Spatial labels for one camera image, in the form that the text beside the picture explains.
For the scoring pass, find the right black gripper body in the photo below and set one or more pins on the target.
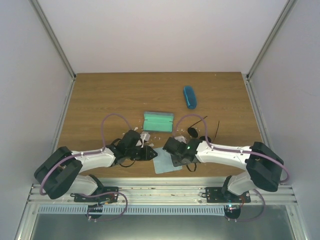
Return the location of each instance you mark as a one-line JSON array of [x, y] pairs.
[[177, 161]]

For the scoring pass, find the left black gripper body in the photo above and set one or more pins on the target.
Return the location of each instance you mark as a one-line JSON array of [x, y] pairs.
[[138, 156]]

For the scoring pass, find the light blue cloth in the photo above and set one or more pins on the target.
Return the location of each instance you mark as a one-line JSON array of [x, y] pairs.
[[163, 162]]

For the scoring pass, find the grey-blue glasses case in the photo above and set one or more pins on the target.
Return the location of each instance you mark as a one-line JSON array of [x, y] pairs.
[[158, 121]]

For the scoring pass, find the blue translucent glasses case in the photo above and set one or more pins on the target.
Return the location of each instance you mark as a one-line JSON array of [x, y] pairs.
[[190, 97]]

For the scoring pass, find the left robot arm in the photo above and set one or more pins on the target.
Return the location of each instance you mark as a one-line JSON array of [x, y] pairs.
[[61, 174]]

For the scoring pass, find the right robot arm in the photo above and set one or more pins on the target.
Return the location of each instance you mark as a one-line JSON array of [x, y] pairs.
[[262, 168]]

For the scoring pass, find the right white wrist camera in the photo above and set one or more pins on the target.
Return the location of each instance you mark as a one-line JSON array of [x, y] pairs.
[[180, 138]]

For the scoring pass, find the aluminium rail frame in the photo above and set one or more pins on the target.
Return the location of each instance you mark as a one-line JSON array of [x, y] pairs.
[[171, 191]]

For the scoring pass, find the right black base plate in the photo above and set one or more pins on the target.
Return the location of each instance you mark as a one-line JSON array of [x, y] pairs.
[[218, 195]]

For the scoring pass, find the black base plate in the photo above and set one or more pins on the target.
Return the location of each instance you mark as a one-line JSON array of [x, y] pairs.
[[106, 194], [218, 195]]

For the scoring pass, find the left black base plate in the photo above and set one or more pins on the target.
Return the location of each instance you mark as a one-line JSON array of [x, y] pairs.
[[106, 194]]

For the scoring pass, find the slotted grey cable duct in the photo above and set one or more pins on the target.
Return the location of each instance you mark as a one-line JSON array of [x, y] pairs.
[[190, 210]]

